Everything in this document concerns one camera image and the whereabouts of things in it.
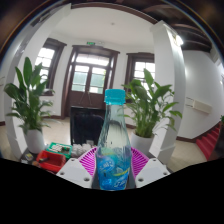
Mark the black chair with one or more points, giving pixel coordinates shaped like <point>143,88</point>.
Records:
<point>86,125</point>

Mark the green exit sign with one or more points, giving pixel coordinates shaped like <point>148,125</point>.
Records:
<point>95,43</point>

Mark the red plastic box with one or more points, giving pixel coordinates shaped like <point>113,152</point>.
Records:
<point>50,161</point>

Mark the white wall-mounted panel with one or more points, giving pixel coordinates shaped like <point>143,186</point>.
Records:
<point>200,105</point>

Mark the dark-framed window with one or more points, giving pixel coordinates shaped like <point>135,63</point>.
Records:
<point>45,56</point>
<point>143,68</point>

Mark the green flat box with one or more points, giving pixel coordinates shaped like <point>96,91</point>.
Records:
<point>60,149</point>

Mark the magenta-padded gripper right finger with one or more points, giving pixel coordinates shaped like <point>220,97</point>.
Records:
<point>153,171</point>

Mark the leafy plant in white pot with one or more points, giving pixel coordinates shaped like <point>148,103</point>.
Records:
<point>141,141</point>
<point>35,140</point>

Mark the clear blue-capped drink bottle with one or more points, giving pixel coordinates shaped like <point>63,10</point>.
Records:
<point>113,150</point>

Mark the dark wooden double door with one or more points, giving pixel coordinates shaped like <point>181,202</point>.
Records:
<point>80,98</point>

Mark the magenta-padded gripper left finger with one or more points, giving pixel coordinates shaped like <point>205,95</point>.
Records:
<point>75,171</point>

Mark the red carpeted staircase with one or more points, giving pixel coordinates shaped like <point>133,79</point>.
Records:
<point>208,141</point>

